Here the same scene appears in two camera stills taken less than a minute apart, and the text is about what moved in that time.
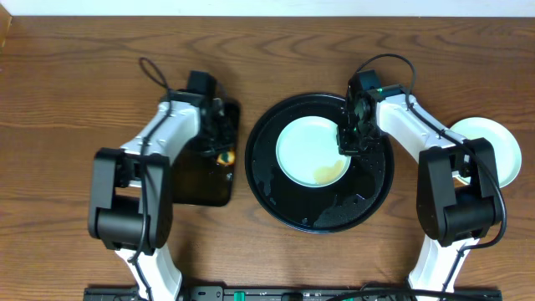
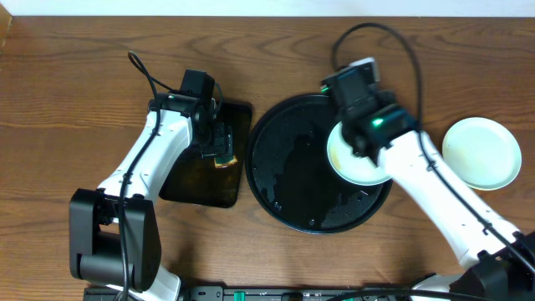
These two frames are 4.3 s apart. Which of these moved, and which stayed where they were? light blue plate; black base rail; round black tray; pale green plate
Moved: light blue plate
Stayed: pale green plate; round black tray; black base rail
